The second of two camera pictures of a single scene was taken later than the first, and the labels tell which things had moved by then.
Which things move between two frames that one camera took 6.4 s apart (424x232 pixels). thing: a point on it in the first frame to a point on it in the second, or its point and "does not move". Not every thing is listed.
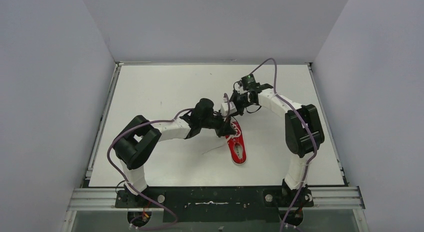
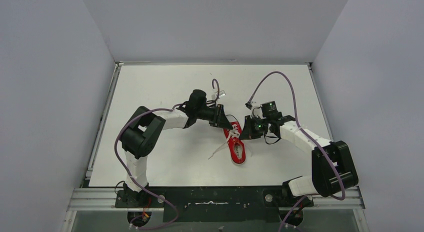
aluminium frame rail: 344,198 does not move
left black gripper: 224,127 to 218,115
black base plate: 217,204 does not move
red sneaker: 236,143 does not move
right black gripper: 239,110 to 249,132
